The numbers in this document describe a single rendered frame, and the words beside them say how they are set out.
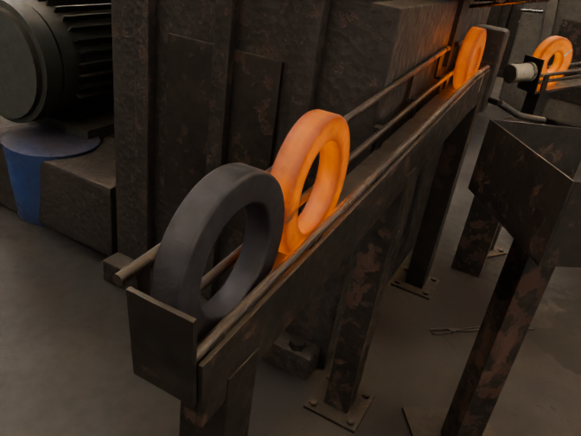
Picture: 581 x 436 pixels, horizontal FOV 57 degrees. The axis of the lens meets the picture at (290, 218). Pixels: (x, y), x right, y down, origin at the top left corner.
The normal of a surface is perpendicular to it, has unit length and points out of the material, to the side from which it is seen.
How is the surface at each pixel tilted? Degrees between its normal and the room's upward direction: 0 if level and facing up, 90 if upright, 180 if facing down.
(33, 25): 45
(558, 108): 90
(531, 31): 90
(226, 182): 12
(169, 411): 0
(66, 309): 0
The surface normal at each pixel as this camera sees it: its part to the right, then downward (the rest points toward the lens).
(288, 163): -0.30, -0.20
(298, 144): -0.20, -0.42
